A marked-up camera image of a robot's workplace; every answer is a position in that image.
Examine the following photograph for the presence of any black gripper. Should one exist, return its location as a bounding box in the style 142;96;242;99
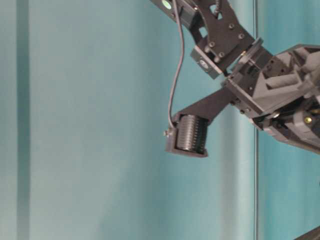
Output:
225;44;320;150

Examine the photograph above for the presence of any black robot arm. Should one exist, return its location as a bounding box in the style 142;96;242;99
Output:
154;0;320;158

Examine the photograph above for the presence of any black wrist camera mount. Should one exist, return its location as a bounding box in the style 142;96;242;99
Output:
165;87;236;158

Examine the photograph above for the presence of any grey camera cable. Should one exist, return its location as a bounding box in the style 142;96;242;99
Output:
167;0;185;129

